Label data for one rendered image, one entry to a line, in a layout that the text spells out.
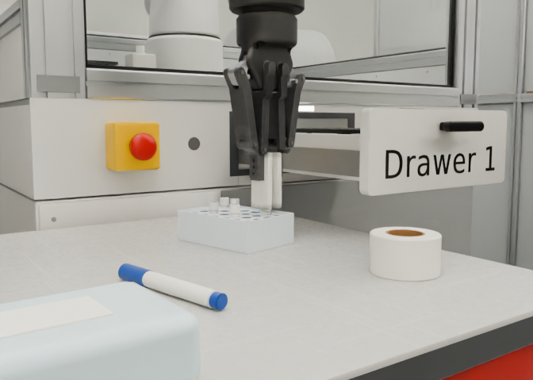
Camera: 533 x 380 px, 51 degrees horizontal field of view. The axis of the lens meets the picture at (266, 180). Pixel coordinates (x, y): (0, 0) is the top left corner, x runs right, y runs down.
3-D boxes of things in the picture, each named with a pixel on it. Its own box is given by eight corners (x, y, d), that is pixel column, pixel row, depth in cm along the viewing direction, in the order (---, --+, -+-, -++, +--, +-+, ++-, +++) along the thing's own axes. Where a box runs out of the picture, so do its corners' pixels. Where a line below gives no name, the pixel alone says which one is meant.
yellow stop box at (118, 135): (162, 169, 85) (162, 121, 85) (116, 171, 81) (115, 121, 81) (149, 167, 90) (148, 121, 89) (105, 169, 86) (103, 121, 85)
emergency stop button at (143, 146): (159, 160, 82) (158, 132, 82) (132, 161, 80) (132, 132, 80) (151, 159, 85) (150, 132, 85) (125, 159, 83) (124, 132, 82)
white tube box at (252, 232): (293, 243, 71) (293, 213, 70) (248, 254, 64) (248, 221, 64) (224, 230, 79) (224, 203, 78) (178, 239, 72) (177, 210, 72)
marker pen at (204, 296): (229, 308, 45) (229, 289, 45) (215, 314, 44) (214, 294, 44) (131, 277, 55) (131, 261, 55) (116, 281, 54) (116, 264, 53)
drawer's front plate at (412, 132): (504, 182, 87) (508, 110, 86) (368, 196, 70) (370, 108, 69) (494, 182, 88) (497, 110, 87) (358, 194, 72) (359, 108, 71)
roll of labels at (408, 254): (432, 263, 60) (433, 227, 60) (447, 282, 53) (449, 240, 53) (366, 262, 61) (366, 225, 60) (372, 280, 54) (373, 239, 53)
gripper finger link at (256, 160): (265, 139, 69) (248, 139, 67) (264, 180, 69) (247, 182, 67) (255, 139, 70) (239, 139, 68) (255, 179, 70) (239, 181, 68)
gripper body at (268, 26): (266, 22, 74) (266, 94, 75) (220, 13, 68) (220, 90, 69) (312, 16, 70) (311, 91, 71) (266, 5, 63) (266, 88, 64)
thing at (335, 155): (488, 172, 87) (489, 132, 86) (367, 182, 73) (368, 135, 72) (321, 159, 120) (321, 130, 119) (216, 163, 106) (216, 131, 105)
